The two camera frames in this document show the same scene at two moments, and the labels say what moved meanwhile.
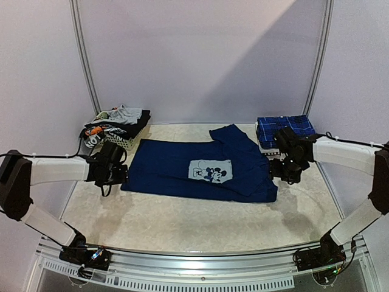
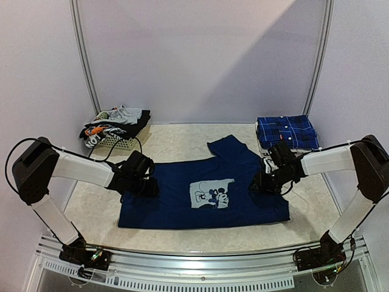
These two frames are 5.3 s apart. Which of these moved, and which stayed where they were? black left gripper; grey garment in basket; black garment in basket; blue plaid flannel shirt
Moved: black left gripper
Stayed: black garment in basket; grey garment in basket; blue plaid flannel shirt
